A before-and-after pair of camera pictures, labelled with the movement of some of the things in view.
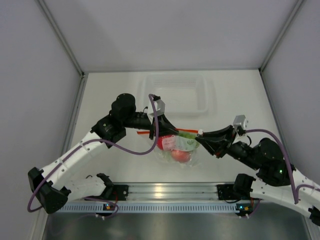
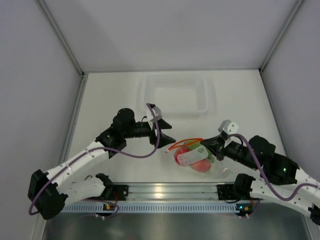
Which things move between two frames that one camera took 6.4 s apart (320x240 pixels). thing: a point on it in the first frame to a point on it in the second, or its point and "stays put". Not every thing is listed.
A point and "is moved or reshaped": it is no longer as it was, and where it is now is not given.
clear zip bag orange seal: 179,149 is moved or reshaped
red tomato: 166,142 is moved or reshaped
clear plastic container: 184,94 stays put
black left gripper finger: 167,130 to 164,140
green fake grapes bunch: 187,135 to 192,144
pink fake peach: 181,156 to 202,166
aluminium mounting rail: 172,191 stays put
